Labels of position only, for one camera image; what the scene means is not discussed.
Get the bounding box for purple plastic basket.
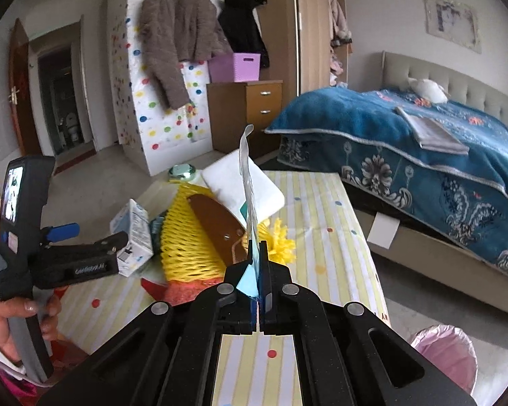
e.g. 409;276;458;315
207;52;262;84

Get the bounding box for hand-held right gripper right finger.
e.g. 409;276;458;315
260;262;477;406

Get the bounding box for silver foil wrapper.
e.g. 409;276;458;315
237;125;270;301

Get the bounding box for white dotted cabinet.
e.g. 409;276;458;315
107;0;238;177

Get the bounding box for wooden nightstand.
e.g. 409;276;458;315
206;80;284;158

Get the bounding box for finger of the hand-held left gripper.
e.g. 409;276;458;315
42;223;81;243
42;232;130;265

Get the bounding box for folded grey cloth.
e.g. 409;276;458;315
395;106;470;156

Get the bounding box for green round tin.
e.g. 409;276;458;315
168;163;197;183

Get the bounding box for blue floral blanket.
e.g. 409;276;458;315
264;86;508;285

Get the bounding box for pink trash bin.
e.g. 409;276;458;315
407;324;479;399

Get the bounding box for beige upholstered bed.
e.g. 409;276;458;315
275;51;508;307

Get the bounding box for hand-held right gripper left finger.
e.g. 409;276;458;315
36;260;259;406

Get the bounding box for yellow striped tablecloth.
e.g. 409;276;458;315
53;169;391;406

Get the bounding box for white paper tag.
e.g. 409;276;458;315
366;212;400;250

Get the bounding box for white milk carton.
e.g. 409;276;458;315
109;200;155;279

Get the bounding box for black jacket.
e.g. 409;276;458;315
217;0;271;69

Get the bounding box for pink hanging clothes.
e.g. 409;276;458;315
327;0;352;86

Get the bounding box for white toilet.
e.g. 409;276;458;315
66;112;81;141

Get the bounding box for brown wooden door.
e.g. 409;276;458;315
8;18;44;158

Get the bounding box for teal packet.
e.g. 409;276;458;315
149;216;167;249

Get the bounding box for person's left hand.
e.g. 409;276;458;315
0;292;62;364

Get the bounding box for yellow foam net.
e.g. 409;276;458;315
160;182;297;287

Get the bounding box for brown quilted jacket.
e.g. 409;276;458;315
137;0;233;111

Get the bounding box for wooden wardrobe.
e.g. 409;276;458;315
236;0;348;99

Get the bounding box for person's left forearm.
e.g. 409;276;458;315
0;330;43;399

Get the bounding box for large framed wall picture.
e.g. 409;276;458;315
422;0;483;55

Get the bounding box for white foam block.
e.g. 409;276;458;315
201;149;286;225

